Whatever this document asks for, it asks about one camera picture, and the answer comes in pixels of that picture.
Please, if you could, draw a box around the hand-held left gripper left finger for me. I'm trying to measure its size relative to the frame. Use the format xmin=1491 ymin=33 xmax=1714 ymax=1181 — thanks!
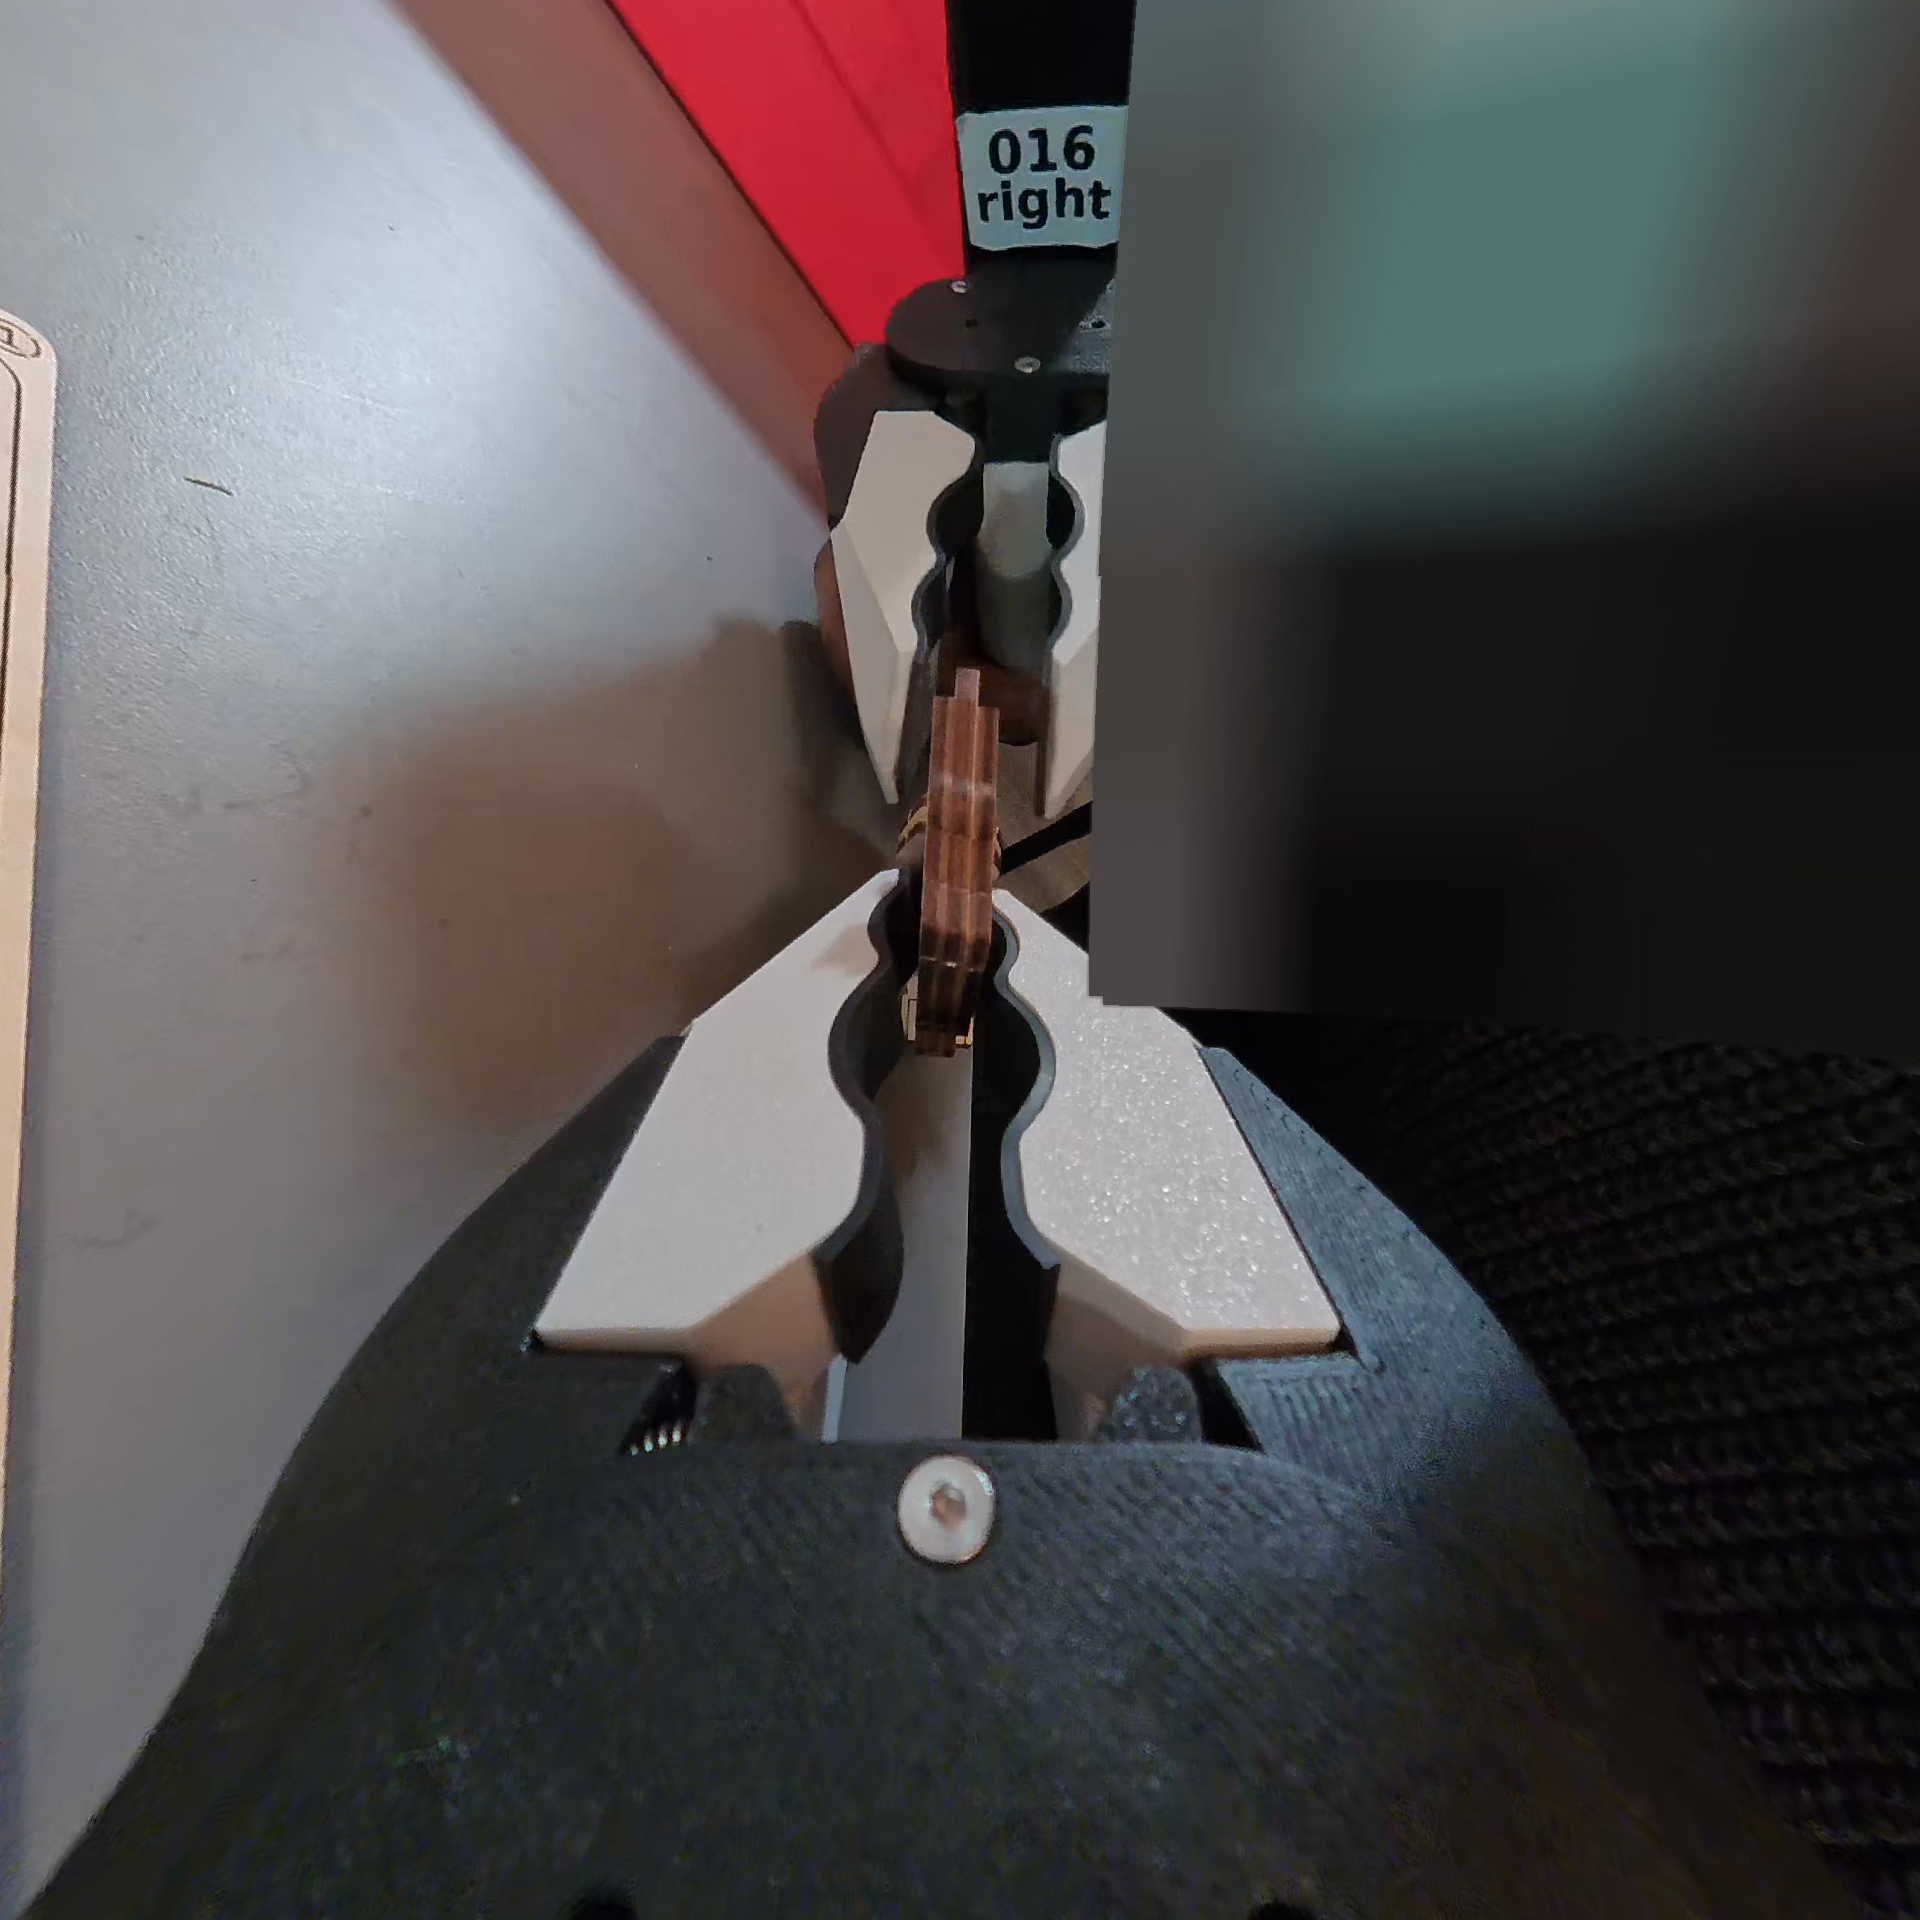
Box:
xmin=534 ymin=870 xmax=922 ymax=1365

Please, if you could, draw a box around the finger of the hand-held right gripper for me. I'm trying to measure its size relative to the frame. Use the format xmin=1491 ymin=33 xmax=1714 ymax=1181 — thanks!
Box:
xmin=816 ymin=411 xmax=976 ymax=804
xmin=1037 ymin=427 xmax=1105 ymax=811

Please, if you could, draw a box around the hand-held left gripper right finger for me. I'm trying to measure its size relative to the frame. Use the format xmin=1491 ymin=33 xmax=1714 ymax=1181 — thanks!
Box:
xmin=976 ymin=901 xmax=1342 ymax=1412

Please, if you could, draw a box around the wooden model assembly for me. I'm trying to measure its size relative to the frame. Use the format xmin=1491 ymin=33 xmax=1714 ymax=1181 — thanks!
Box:
xmin=893 ymin=668 xmax=1051 ymax=1059

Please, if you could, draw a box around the grey desk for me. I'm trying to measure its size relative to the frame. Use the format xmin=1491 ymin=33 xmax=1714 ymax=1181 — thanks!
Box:
xmin=0 ymin=0 xmax=1105 ymax=1914

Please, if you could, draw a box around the red storage bin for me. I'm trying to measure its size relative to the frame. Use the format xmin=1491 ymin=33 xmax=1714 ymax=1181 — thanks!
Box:
xmin=609 ymin=0 xmax=962 ymax=354

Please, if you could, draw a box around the person's black sweater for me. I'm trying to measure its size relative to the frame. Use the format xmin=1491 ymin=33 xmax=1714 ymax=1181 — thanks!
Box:
xmin=1170 ymin=1006 xmax=1920 ymax=1920

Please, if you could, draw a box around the cut-out wooden puzzle sheet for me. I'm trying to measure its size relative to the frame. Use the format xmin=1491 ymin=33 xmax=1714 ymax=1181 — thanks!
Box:
xmin=0 ymin=307 xmax=61 ymax=1442

